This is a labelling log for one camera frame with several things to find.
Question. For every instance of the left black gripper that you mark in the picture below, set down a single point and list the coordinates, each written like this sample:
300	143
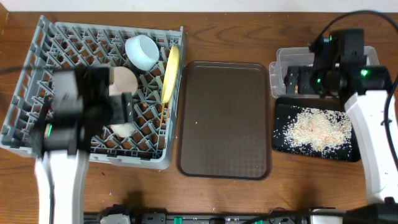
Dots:
121	106

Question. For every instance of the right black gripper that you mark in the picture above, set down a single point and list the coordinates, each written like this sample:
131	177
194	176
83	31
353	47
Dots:
305	74

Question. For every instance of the white cup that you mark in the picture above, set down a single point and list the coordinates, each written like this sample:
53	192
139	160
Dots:
123	130

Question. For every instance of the pink bowl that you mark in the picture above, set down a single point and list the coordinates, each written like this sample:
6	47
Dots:
124	81

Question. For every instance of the wooden chopstick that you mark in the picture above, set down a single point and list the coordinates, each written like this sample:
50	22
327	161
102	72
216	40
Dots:
162	114
168	112

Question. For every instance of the light blue bowl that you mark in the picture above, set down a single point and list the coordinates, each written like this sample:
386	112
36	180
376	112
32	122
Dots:
142	52

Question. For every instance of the yellow round plate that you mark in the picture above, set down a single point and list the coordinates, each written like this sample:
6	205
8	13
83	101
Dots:
170	74

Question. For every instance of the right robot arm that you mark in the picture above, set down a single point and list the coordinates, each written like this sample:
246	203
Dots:
340	70

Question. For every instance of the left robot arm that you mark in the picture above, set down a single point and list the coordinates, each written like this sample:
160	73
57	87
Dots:
61	137

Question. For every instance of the black waste tray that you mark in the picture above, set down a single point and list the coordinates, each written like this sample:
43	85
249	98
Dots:
282	107

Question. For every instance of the clear plastic bin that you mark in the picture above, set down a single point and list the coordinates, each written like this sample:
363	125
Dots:
300	56

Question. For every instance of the rice and food scraps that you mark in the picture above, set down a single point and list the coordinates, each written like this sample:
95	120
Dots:
312	131

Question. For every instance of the grey plastic dish rack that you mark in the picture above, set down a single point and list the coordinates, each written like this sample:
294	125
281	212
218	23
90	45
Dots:
66	45

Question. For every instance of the brown serving tray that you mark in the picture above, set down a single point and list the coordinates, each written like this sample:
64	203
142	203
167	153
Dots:
225	129

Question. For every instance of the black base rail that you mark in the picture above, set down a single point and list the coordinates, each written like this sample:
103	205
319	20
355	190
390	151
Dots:
199	218

